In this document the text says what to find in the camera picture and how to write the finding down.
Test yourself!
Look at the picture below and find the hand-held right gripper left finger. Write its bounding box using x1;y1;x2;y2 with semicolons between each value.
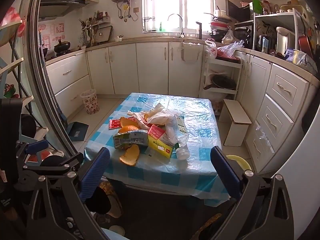
26;147;112;240

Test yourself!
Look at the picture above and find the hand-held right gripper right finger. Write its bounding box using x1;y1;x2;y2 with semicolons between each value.
211;146;296;240

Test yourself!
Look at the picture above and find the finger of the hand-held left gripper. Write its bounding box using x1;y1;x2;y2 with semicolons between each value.
15;139;50;161
14;152;84;188

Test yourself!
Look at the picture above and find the pale yellow bucket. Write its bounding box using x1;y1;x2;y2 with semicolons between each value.
226;154;252;172

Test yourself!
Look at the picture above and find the large orange peel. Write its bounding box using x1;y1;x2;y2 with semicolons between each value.
119;144;140;167

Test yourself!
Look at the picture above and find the crushed green white carton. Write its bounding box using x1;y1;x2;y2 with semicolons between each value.
113;129;149;151

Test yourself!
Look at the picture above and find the yellow red paper box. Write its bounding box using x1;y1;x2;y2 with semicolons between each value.
147;124;174;159

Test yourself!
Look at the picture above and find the blue checked plastic tablecloth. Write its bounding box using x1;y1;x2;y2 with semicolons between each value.
84;92;232;202

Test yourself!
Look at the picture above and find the red packet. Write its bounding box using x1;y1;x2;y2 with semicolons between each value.
109;118;122;130

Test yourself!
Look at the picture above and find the white wooden stool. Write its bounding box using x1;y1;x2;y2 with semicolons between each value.
218;99;252;147

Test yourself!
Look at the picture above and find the folding rack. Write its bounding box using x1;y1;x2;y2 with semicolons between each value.
0;20;33;110

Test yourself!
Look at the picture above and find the clear plastic bottle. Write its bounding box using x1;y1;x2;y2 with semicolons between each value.
165;115;190;160

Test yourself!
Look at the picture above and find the floral wastebasket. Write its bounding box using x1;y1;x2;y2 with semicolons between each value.
80;89;100;115

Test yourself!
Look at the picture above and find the cream stove drawer cabinet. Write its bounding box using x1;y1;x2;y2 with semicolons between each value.
45;52;94;120

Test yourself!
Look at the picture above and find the white refrigerator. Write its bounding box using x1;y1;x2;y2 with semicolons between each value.
274;85;320;240

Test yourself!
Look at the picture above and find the crumpled white paper wrapper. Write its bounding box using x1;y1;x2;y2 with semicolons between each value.
127;102;184;125

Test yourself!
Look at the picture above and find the cream panelled drawer cabinet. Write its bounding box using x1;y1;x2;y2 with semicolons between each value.
235;50;315;175

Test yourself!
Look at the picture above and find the black wok with lid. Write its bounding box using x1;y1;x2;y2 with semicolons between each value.
53;39;72;54

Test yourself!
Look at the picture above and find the white storage rack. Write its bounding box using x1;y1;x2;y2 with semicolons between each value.
200;55;243;113

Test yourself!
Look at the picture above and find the cream base cabinet row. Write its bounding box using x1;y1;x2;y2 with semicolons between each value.
85;41;207;95

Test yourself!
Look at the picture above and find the red printed plastic bag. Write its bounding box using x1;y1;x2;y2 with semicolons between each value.
204;39;217;60

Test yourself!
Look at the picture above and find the white tote bag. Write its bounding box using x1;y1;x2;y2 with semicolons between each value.
180;42;201;62

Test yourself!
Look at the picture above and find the clear plastic bag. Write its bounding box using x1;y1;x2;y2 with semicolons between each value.
216;39;245;58

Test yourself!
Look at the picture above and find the range hood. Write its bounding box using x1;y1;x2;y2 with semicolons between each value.
37;0;87;19

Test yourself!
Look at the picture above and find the white knotted plastic bag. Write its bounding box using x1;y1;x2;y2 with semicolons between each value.
221;26;237;44

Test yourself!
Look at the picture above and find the black countertop appliance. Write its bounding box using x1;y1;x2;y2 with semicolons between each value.
256;34;273;53

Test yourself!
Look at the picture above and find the blue yellow bag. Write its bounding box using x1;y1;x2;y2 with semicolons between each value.
284;49;318;69

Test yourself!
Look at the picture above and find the white thermo pot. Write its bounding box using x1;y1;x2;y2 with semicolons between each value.
276;27;297;55

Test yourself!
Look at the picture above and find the stack of pots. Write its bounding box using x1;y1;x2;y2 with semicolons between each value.
209;10;232;37

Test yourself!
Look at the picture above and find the red frying pan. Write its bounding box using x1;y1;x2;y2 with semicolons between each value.
298;17;314;57

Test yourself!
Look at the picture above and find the chrome kitchen faucet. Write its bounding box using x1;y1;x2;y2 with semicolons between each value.
167;13;185;38

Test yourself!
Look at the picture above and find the black microwave oven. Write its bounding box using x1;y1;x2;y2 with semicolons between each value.
226;0;254;23

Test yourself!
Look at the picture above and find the white countertop shelf unit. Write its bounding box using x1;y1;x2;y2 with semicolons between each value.
252;7;309;55

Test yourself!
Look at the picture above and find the green cutting board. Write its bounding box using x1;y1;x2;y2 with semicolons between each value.
251;0;263;14

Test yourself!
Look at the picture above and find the kitchen window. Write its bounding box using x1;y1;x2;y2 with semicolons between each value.
142;0;216;33

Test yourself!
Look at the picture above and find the clear bag on drawer handle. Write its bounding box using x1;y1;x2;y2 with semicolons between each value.
255;126;272;147

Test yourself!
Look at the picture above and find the metal sliding door frame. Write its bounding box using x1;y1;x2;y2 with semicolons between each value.
25;0;80;155

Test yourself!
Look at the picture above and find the black wok with handle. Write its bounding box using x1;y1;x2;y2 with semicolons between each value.
203;74;237;90

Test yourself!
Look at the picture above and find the red wall decal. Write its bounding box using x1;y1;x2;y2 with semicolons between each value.
40;22;65;47

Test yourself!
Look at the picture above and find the wall utensil rack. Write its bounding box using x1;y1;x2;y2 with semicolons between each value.
79;11;113;48

